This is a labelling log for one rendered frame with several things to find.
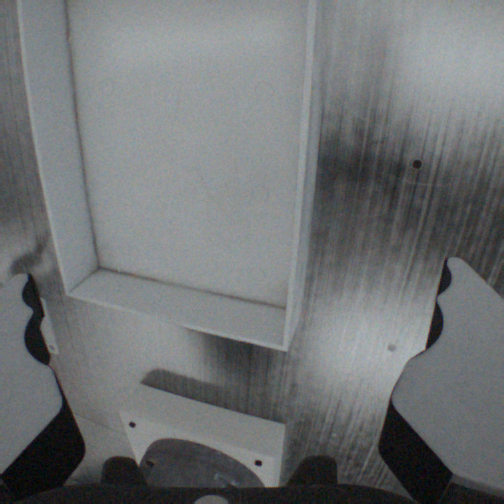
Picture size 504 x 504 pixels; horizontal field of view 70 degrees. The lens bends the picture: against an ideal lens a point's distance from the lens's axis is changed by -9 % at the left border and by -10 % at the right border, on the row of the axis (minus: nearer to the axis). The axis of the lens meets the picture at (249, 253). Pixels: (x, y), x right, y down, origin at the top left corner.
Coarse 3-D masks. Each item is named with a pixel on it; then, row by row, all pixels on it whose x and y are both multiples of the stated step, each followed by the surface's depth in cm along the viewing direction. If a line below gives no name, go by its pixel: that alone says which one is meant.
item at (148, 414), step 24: (120, 408) 41; (144, 408) 41; (168, 408) 41; (192, 408) 41; (216, 408) 42; (144, 432) 41; (168, 432) 40; (192, 432) 39; (216, 432) 39; (240, 432) 39; (264, 432) 39; (240, 456) 38; (264, 456) 37; (264, 480) 39
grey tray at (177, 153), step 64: (64, 0) 26; (128, 0) 25; (192, 0) 23; (256, 0) 22; (320, 0) 19; (64, 64) 27; (128, 64) 27; (192, 64) 25; (256, 64) 24; (320, 64) 22; (64, 128) 29; (128, 128) 29; (192, 128) 28; (256, 128) 26; (64, 192) 31; (128, 192) 32; (192, 192) 30; (256, 192) 28; (64, 256) 32; (128, 256) 35; (192, 256) 33; (256, 256) 31; (192, 320) 31; (256, 320) 31
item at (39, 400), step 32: (32, 288) 11; (0, 320) 9; (32, 320) 9; (0, 352) 8; (32, 352) 9; (0, 384) 7; (32, 384) 7; (0, 416) 7; (32, 416) 7; (64, 416) 7; (0, 448) 6; (32, 448) 6; (64, 448) 7; (0, 480) 5; (32, 480) 6; (64, 480) 7
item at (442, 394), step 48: (480, 288) 10; (432, 336) 9; (480, 336) 8; (432, 384) 7; (480, 384) 7; (384, 432) 7; (432, 432) 6; (480, 432) 6; (432, 480) 6; (480, 480) 5
